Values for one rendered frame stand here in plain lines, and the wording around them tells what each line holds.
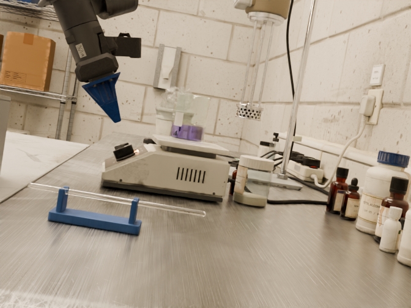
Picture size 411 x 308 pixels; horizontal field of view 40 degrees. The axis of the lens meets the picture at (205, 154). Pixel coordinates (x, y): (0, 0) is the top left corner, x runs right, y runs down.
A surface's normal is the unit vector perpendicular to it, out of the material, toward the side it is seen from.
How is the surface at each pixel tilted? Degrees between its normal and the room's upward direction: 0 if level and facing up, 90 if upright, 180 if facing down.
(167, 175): 90
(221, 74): 90
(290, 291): 0
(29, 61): 91
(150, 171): 90
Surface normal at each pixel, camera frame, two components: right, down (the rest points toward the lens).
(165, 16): 0.08, 0.09
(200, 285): 0.17, -0.98
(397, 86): -0.98, -0.16
